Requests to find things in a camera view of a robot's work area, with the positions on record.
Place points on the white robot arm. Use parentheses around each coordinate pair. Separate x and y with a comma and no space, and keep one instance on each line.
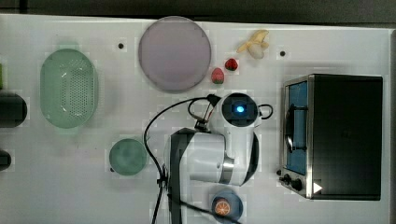
(226,153)

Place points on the grey round plate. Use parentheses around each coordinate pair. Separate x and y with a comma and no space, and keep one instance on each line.
(174,53)

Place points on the light red strawberry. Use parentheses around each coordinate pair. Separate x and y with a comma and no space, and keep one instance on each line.
(217,76)

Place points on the dark red strawberry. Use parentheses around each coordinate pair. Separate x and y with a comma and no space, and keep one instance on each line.
(231,64)

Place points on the dark green round bowl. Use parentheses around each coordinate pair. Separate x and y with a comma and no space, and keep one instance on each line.
(128,157)

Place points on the peeled toy banana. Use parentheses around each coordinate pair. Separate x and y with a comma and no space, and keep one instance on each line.
(256,45)

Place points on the blue bowl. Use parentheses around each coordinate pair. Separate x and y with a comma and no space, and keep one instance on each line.
(235,202)

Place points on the orange slice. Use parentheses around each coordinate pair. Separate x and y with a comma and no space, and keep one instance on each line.
(222,207)

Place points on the green perforated colander basket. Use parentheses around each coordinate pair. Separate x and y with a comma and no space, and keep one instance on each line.
(68,88)

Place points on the black steel toaster oven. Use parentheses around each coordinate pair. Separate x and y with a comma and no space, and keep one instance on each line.
(332,137)

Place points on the black cylinder at left edge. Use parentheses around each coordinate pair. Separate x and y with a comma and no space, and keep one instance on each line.
(13,110)

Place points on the small black object left edge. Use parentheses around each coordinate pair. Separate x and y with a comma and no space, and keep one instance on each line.
(5,160)

